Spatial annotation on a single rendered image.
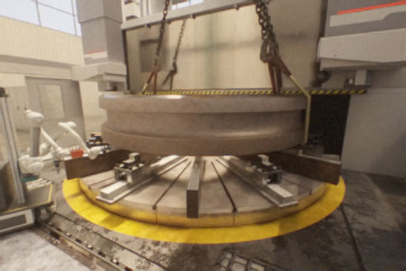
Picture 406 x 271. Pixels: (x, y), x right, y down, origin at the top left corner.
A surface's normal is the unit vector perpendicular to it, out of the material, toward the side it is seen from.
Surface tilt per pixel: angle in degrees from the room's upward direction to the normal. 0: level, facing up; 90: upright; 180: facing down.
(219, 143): 90
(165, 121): 90
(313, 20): 90
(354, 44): 90
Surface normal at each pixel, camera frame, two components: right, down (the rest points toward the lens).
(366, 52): -0.46, 0.18
